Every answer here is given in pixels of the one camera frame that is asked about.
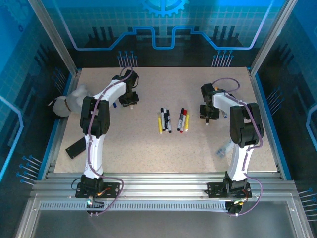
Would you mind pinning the grey plush toy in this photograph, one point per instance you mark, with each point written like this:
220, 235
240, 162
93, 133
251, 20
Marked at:
69, 101

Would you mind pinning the flat black box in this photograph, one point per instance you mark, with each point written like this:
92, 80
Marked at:
76, 148

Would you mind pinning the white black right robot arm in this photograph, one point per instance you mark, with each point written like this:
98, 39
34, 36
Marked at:
237, 161

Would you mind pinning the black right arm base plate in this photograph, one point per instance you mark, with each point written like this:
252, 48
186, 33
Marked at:
215, 189

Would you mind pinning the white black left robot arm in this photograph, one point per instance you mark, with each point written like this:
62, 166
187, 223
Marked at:
95, 153

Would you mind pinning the aluminium front rail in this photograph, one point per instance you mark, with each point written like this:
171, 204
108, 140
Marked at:
161, 183

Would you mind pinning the yellow marker pen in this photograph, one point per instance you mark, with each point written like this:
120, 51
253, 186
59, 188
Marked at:
187, 121

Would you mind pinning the aluminium frame post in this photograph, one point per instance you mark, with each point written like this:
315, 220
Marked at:
271, 37
58, 42

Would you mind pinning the slim yellow pen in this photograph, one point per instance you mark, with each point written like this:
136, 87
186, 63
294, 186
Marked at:
160, 124

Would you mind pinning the red cap white marker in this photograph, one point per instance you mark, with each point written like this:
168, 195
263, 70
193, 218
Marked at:
184, 112

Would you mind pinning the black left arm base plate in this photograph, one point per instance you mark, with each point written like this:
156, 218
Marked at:
111, 191

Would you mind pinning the clear plastic bag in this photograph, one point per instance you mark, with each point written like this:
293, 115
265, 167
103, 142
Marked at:
224, 148

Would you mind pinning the grey metal bottom tray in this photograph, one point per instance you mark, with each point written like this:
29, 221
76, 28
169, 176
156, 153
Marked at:
161, 225

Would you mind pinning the black cap white marker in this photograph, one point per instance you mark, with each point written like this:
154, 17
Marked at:
166, 112
163, 119
169, 124

